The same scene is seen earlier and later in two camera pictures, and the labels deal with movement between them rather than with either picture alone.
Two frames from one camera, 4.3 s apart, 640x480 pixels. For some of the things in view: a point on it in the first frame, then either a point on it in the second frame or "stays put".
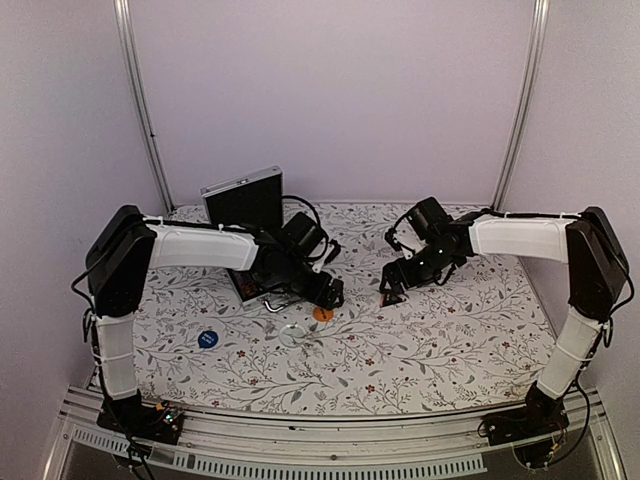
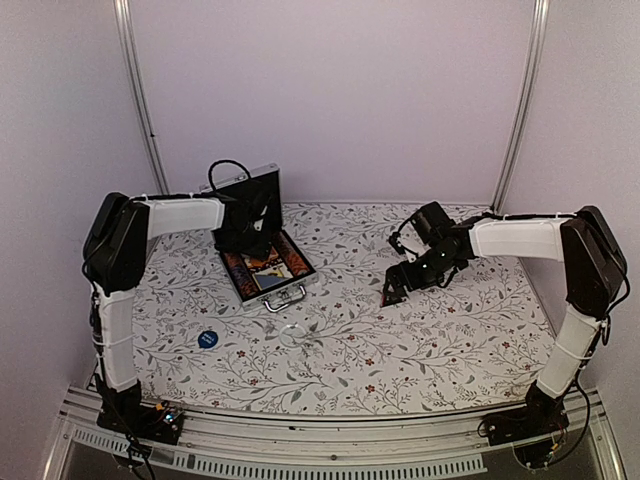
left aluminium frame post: x=128 y=52 stays put
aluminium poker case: x=254 y=202 stays put
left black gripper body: x=294 y=280 -> x=247 y=242
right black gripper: x=390 y=271 stays put
